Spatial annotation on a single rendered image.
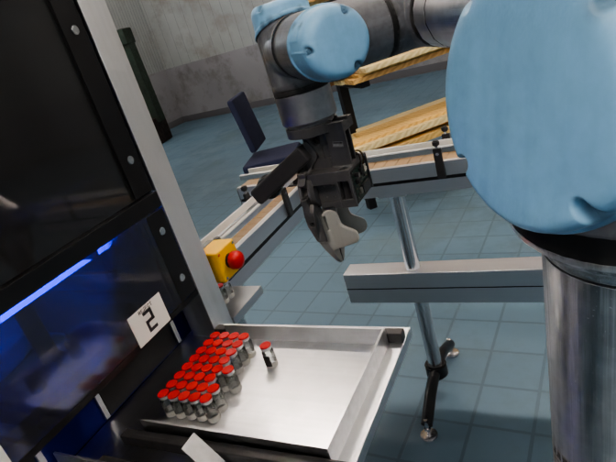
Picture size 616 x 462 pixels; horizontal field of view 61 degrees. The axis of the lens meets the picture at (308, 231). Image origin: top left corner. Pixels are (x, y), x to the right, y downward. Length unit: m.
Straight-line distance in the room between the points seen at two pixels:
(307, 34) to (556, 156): 0.37
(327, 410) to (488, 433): 1.20
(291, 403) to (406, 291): 1.03
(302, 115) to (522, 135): 0.47
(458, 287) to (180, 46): 9.77
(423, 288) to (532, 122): 1.61
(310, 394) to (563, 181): 0.71
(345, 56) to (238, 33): 9.68
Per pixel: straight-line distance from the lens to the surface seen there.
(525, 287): 1.76
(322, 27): 0.55
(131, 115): 0.99
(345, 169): 0.69
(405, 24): 0.61
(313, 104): 0.67
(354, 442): 0.79
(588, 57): 0.21
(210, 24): 10.56
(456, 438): 1.98
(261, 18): 0.67
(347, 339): 0.96
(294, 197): 1.63
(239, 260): 1.13
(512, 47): 0.23
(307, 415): 0.85
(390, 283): 1.85
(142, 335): 0.97
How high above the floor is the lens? 1.43
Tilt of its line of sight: 22 degrees down
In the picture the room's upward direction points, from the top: 17 degrees counter-clockwise
